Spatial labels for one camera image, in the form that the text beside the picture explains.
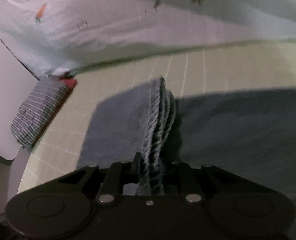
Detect light blue carrot-print sheet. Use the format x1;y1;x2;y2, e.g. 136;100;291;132
0;0;296;77

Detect grey striped folded garment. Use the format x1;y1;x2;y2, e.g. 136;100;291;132
10;76;77;148

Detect blue denim jeans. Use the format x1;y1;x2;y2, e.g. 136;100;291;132
77;77;296;237

